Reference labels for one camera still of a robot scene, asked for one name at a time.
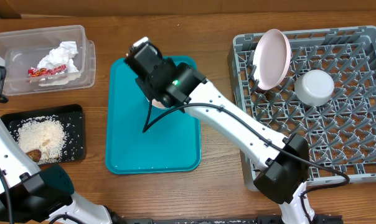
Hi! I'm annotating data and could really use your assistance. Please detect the white napkin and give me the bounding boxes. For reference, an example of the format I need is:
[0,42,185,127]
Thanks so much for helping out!
[39,73,81,87]
[37,41,78,73]

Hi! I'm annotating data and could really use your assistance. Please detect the small red object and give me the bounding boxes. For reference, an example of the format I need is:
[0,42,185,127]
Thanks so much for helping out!
[28,65,67,77]

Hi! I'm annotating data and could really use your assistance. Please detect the large pink plate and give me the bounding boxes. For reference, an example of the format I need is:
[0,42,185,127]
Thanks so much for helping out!
[252,29,291,90]

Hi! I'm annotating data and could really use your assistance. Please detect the white rice pile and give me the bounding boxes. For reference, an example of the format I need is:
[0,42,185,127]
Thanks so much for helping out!
[9,115,85,165]

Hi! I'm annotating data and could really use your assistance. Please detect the grey-white bowl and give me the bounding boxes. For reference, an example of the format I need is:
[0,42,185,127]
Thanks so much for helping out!
[294,70,334,106]

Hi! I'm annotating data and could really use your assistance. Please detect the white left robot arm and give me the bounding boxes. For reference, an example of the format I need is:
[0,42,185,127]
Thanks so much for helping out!
[0,66,125,224]

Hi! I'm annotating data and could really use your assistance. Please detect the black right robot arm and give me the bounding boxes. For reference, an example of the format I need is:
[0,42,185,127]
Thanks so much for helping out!
[125,38,314,223]

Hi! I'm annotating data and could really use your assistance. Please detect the grey dishwasher rack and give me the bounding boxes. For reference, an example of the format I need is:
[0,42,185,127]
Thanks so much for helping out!
[228,26,376,185]

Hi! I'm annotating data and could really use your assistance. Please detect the small pink plate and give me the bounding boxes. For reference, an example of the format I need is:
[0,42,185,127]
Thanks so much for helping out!
[151,99,168,110]

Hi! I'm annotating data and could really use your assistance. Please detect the teal serving tray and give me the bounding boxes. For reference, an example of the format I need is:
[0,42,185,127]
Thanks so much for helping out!
[105,58,201,175]

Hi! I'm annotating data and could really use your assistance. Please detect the clear plastic bin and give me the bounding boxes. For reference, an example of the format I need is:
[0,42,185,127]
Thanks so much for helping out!
[0,25,96,96]

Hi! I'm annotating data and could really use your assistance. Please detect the black tray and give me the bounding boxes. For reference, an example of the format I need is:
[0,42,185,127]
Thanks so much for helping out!
[1,104,86,166]

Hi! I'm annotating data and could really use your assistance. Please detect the brown food scrap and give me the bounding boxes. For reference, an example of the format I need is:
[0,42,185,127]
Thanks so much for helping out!
[26,149,42,162]

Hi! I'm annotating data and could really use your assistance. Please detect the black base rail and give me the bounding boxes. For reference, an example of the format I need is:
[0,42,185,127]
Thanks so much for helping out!
[125,215,344,224]

